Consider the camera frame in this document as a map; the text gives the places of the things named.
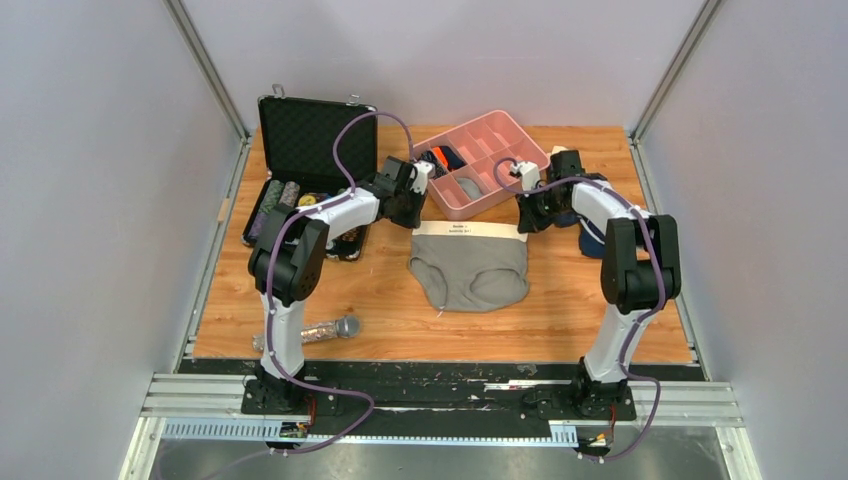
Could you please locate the grey underwear white waistband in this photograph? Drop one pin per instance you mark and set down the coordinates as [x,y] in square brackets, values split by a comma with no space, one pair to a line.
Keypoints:
[471,267]

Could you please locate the rolled navy underwear in tray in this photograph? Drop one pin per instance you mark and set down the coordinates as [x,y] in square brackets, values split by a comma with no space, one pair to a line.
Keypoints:
[452,159]

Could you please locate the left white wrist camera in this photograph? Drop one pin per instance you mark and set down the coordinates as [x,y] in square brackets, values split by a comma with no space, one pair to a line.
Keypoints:
[423,172]

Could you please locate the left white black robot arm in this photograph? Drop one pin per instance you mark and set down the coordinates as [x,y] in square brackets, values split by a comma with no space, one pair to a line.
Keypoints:
[287,262]

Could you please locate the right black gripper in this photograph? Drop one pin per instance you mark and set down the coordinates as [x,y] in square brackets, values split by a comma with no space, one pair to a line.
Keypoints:
[530,221]

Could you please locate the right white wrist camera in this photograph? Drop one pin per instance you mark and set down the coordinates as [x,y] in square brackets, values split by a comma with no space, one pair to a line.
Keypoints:
[528,173]

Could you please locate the pink compartment organizer tray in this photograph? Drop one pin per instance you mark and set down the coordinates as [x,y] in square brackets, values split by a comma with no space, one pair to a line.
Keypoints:
[481,142]

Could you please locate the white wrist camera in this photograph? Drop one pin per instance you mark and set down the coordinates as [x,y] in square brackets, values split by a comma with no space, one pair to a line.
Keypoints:
[528,173]
[423,172]

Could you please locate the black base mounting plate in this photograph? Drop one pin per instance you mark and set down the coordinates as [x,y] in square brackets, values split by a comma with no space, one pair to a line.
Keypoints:
[440,399]

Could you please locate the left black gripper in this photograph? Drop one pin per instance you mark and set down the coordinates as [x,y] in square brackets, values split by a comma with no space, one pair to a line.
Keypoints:
[411,221]

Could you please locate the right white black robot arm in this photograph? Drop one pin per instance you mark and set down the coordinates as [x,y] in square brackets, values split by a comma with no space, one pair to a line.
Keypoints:
[640,268]

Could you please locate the black poker chip case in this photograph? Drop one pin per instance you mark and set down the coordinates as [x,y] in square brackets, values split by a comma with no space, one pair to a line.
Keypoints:
[297,136]

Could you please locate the aluminium frame rail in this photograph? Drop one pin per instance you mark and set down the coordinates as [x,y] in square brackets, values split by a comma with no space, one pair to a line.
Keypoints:
[208,407]

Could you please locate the rolled grey underwear in tray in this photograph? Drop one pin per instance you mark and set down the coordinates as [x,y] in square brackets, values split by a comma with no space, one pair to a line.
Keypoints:
[470,188]

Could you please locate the navy blue underwear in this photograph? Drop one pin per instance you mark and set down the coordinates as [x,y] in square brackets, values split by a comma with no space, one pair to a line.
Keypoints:
[591,240]

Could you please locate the glitter handle microphone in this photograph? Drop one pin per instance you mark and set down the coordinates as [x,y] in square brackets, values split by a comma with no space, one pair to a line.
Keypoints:
[318,331]

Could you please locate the rolled orange underwear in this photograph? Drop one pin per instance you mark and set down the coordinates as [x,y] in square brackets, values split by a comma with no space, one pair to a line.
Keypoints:
[440,158]

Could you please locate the rolled dark patterned underwear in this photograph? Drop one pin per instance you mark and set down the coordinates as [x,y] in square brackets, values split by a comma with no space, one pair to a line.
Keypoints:
[437,171]

